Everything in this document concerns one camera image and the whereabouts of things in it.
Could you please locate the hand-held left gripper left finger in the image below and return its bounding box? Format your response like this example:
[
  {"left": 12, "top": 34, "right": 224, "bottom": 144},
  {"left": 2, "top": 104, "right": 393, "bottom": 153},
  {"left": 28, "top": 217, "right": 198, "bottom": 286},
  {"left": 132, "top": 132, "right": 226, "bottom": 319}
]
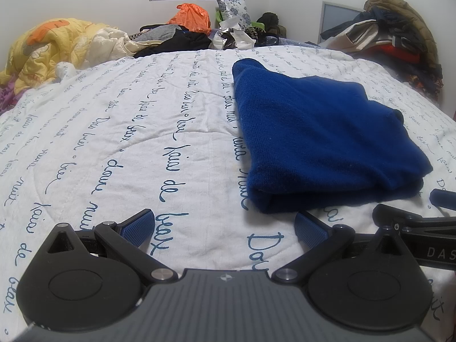
[{"left": 34, "top": 207, "right": 176, "bottom": 285}]

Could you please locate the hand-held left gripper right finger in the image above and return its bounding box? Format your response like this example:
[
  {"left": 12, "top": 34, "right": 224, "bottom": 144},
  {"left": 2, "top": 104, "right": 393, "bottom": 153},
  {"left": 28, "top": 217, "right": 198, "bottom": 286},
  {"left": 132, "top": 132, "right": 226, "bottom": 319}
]
[{"left": 274, "top": 211, "right": 414, "bottom": 286}]

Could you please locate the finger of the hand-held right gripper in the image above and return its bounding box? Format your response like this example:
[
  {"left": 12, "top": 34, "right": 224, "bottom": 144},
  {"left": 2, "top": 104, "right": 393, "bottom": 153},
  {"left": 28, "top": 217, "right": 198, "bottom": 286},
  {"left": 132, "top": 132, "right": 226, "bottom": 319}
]
[
  {"left": 430, "top": 189, "right": 456, "bottom": 210},
  {"left": 372, "top": 204, "right": 456, "bottom": 234}
]

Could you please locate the blue knit sweater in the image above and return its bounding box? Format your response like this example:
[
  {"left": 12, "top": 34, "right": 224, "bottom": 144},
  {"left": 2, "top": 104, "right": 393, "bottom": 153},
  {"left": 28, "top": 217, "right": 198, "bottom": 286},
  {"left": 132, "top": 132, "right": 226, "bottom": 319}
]
[{"left": 231, "top": 58, "right": 434, "bottom": 215}]

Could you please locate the pile of mixed clothes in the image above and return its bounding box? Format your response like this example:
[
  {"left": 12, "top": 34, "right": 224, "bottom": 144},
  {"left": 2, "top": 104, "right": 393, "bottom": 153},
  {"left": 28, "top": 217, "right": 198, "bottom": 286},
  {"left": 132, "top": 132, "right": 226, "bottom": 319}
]
[{"left": 321, "top": 0, "right": 446, "bottom": 107}]

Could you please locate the white script-printed bed quilt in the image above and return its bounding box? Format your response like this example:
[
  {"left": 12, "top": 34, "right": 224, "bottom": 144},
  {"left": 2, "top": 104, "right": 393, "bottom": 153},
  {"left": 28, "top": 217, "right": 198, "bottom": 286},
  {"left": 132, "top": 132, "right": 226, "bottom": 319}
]
[{"left": 0, "top": 46, "right": 456, "bottom": 342}]

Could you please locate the cream cloth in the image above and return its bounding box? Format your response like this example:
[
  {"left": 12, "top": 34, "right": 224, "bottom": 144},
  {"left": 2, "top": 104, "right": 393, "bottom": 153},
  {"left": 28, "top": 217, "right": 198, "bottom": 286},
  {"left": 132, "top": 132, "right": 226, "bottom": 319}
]
[{"left": 91, "top": 28, "right": 164, "bottom": 68}]

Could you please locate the purple cloth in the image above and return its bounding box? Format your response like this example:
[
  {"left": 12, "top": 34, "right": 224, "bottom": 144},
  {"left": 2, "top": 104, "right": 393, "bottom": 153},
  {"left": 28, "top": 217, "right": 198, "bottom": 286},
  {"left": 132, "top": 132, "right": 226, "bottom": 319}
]
[{"left": 0, "top": 80, "right": 27, "bottom": 115}]

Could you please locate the grey garment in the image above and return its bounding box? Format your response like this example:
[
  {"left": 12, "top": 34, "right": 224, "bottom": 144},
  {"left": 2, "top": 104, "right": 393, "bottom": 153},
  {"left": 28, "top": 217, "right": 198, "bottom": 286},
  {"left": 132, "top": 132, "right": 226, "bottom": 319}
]
[{"left": 137, "top": 25, "right": 179, "bottom": 41}]

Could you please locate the yellow quilted blanket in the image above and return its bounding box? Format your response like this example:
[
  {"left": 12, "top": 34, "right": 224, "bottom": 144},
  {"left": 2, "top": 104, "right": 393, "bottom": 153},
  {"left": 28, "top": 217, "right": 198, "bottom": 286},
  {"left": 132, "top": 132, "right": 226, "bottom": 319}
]
[{"left": 0, "top": 18, "right": 125, "bottom": 86}]

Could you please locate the crumpled silver plastic wrap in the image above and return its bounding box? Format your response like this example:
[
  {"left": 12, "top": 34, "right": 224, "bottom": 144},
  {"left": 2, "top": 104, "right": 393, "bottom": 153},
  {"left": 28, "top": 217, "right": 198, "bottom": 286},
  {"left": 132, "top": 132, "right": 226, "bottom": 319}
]
[{"left": 210, "top": 19, "right": 257, "bottom": 50}]

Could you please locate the grey framed panel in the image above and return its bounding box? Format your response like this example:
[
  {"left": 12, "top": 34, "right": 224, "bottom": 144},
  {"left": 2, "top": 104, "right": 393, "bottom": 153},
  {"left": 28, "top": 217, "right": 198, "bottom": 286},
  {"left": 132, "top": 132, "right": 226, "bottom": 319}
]
[{"left": 318, "top": 1, "right": 367, "bottom": 45}]

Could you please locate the green plastic stool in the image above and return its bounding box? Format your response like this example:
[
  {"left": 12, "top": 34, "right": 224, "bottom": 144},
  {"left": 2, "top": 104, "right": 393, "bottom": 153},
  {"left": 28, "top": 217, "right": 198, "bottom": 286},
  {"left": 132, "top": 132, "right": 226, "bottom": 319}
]
[{"left": 217, "top": 9, "right": 264, "bottom": 32}]

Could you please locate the olive green bag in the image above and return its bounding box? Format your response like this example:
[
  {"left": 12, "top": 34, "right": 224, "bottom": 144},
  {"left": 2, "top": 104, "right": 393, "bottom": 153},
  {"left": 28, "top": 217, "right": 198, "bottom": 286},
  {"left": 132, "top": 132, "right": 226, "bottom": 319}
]
[{"left": 256, "top": 12, "right": 287, "bottom": 38}]

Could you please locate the orange plastic bag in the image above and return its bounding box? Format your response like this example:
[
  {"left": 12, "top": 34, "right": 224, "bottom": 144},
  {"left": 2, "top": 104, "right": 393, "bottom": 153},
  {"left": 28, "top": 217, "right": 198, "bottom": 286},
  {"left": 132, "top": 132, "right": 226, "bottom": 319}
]
[{"left": 167, "top": 3, "right": 211, "bottom": 34}]

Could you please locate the white blue floral pillow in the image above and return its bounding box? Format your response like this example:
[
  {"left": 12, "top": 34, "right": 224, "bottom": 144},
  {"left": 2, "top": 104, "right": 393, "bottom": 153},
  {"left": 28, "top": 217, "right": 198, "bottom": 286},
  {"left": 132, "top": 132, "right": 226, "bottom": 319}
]
[{"left": 216, "top": 0, "right": 254, "bottom": 29}]

